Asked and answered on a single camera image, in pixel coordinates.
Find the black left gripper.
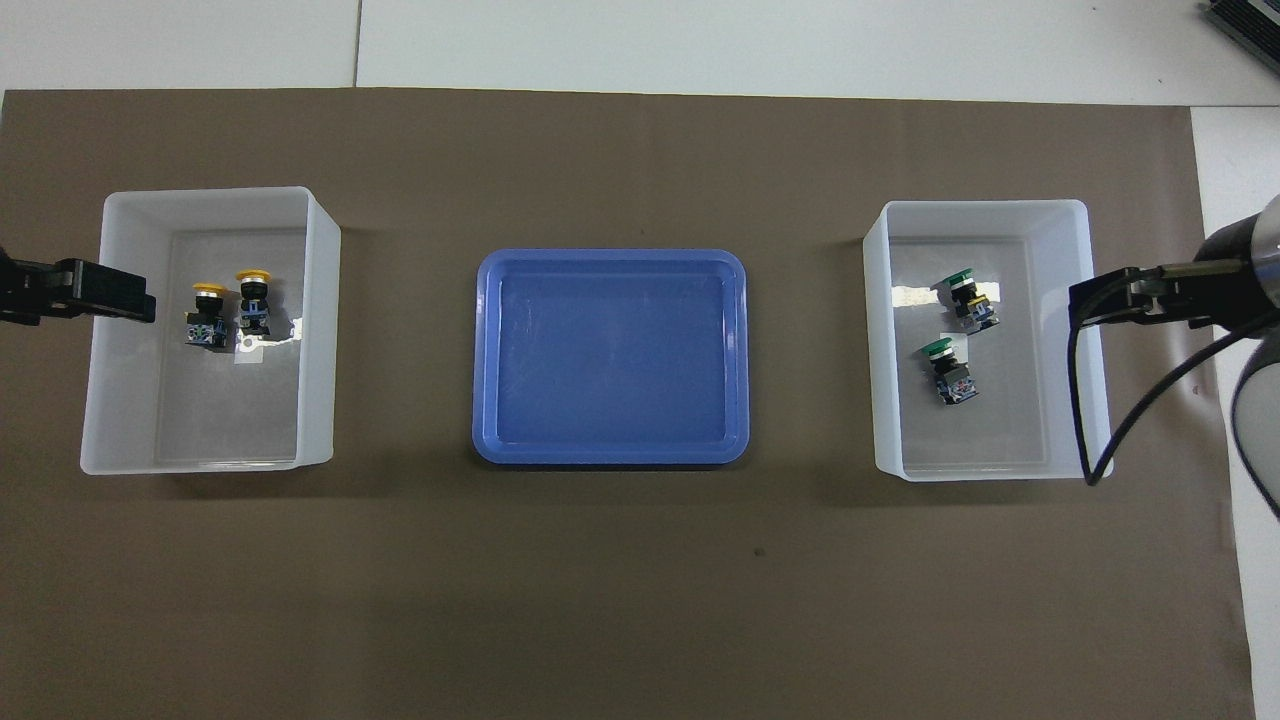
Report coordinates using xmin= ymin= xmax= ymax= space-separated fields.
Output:
xmin=0 ymin=248 xmax=157 ymax=328

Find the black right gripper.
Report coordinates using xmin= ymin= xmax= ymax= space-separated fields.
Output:
xmin=1068 ymin=215 xmax=1266 ymax=331

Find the yellow push button switch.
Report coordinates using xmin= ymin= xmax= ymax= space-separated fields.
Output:
xmin=233 ymin=268 xmax=276 ymax=339
xmin=183 ymin=281 xmax=229 ymax=351

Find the green push button switch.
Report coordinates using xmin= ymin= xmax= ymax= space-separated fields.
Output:
xmin=935 ymin=268 xmax=1001 ymax=334
xmin=918 ymin=338 xmax=982 ymax=407

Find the translucent white plastic box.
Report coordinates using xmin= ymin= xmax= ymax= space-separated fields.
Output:
xmin=80 ymin=186 xmax=342 ymax=476
xmin=862 ymin=199 xmax=1115 ymax=483

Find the dark grey ridged device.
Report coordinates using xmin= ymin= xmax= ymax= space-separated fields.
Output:
xmin=1205 ymin=0 xmax=1280 ymax=61

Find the blue plastic tray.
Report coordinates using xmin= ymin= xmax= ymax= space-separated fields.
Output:
xmin=472 ymin=248 xmax=750 ymax=467

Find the brown table mat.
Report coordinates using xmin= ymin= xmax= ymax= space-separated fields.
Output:
xmin=0 ymin=88 xmax=1256 ymax=720

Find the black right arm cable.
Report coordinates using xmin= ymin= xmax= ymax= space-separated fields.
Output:
xmin=1066 ymin=265 xmax=1280 ymax=488

